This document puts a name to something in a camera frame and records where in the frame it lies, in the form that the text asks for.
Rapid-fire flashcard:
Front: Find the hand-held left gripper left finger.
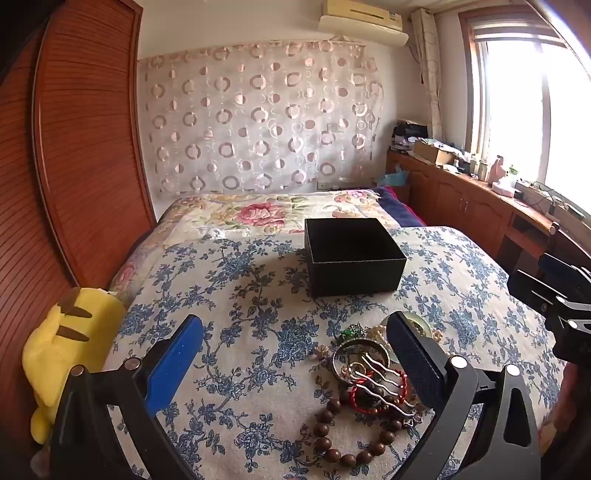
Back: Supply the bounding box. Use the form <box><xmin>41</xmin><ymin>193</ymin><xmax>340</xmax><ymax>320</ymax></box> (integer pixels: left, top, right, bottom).
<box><xmin>50</xmin><ymin>315</ymin><xmax>206</xmax><ymax>480</ymax></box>

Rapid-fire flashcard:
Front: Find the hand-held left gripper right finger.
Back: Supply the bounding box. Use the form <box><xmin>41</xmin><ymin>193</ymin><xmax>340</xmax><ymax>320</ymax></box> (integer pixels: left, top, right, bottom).
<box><xmin>386</xmin><ymin>311</ymin><xmax>542</xmax><ymax>480</ymax></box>

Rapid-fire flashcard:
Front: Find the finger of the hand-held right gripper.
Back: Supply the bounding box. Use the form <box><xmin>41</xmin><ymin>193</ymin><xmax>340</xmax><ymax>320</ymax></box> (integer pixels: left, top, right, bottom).
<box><xmin>538</xmin><ymin>252</ymin><xmax>591</xmax><ymax>296</ymax></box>
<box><xmin>506</xmin><ymin>270</ymin><xmax>591</xmax><ymax>365</ymax></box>

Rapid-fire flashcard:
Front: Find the pale jade bangle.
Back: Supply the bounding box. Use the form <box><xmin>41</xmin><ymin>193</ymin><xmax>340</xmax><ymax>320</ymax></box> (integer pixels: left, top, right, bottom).
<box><xmin>406</xmin><ymin>311</ymin><xmax>435</xmax><ymax>340</ymax></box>

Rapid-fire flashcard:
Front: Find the silver wavy hairpin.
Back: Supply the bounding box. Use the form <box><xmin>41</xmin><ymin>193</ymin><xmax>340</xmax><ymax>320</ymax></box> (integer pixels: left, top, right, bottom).
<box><xmin>348</xmin><ymin>353</ymin><xmax>419</xmax><ymax>423</ymax></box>

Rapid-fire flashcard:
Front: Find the beige bead necklace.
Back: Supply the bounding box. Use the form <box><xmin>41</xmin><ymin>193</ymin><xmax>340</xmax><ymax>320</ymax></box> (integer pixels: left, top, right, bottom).
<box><xmin>364</xmin><ymin>324</ymin><xmax>445</xmax><ymax>352</ymax></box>

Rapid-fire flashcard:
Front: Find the red bead bracelet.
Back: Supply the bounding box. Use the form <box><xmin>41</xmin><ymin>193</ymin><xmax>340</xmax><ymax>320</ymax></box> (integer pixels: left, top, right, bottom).
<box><xmin>348</xmin><ymin>369</ymin><xmax>409</xmax><ymax>414</ymax></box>

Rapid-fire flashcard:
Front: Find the silver bangle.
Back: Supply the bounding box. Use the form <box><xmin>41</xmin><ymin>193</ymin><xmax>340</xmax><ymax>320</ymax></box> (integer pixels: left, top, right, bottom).
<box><xmin>331</xmin><ymin>339</ymin><xmax>393</xmax><ymax>384</ymax></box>

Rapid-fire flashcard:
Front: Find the black square box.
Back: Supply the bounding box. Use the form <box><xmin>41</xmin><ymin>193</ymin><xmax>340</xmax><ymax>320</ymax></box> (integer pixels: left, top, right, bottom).
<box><xmin>304</xmin><ymin>218</ymin><xmax>407</xmax><ymax>298</ymax></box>

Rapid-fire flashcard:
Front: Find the brown wooden bead bracelet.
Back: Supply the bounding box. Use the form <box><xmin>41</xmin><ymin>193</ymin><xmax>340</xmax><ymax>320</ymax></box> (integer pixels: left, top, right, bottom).
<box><xmin>313</xmin><ymin>392</ymin><xmax>402</xmax><ymax>467</ymax></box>

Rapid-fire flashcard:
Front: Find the white power strip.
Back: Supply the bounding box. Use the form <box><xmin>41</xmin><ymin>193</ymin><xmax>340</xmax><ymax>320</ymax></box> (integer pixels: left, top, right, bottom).
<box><xmin>515</xmin><ymin>180</ymin><xmax>555</xmax><ymax>210</ymax></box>

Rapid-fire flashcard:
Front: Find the blue floral blanket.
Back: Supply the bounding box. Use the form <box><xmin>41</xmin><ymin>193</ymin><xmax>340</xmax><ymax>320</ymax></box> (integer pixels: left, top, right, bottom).
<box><xmin>99</xmin><ymin>226</ymin><xmax>566</xmax><ymax>480</ymax></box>

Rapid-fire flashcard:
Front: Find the yellow plush toy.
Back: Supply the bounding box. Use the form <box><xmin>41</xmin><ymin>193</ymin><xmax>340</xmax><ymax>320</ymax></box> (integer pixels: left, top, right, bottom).
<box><xmin>22</xmin><ymin>287</ymin><xmax>127</xmax><ymax>445</ymax></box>

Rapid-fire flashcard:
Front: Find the wooden cabinet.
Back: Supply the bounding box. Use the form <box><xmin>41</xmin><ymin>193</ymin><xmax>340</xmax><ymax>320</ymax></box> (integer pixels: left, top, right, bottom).
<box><xmin>385</xmin><ymin>150</ymin><xmax>561</xmax><ymax>264</ymax></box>

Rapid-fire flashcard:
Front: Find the navy blanket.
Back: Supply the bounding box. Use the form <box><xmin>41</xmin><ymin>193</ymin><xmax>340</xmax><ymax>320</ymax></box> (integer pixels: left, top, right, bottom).
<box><xmin>373</xmin><ymin>186</ymin><xmax>428</xmax><ymax>228</ymax></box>

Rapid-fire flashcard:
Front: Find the window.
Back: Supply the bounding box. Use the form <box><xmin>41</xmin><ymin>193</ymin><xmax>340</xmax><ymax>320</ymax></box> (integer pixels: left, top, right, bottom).
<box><xmin>459</xmin><ymin>9</ymin><xmax>591</xmax><ymax>195</ymax></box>

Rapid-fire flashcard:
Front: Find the cardboard box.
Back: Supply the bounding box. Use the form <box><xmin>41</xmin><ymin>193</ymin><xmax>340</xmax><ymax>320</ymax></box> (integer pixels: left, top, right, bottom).
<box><xmin>412</xmin><ymin>140</ymin><xmax>455</xmax><ymax>166</ymax></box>

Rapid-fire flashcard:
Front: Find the pink floral quilt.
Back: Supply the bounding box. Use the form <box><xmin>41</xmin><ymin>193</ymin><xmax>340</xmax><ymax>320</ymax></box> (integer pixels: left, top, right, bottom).
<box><xmin>108</xmin><ymin>189</ymin><xmax>402</xmax><ymax>296</ymax></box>

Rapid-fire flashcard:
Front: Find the pile of dark clutter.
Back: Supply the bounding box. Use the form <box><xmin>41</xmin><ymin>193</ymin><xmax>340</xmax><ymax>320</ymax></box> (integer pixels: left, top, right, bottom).
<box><xmin>392</xmin><ymin>120</ymin><xmax>428</xmax><ymax>151</ymax></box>

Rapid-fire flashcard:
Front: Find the cream window curtain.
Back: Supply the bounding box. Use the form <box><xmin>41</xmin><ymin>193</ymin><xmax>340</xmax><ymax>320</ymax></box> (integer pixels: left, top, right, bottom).
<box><xmin>411</xmin><ymin>7</ymin><xmax>444</xmax><ymax>139</ymax></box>

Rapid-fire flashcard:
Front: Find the white air conditioner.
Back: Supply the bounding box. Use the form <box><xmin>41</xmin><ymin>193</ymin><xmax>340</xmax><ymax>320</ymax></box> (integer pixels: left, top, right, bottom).
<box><xmin>318</xmin><ymin>0</ymin><xmax>410</xmax><ymax>46</ymax></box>

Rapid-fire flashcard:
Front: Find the circle patterned wall curtain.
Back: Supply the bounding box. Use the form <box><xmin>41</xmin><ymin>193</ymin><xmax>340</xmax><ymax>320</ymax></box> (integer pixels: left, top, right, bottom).
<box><xmin>137</xmin><ymin>41</ymin><xmax>386</xmax><ymax>195</ymax></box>

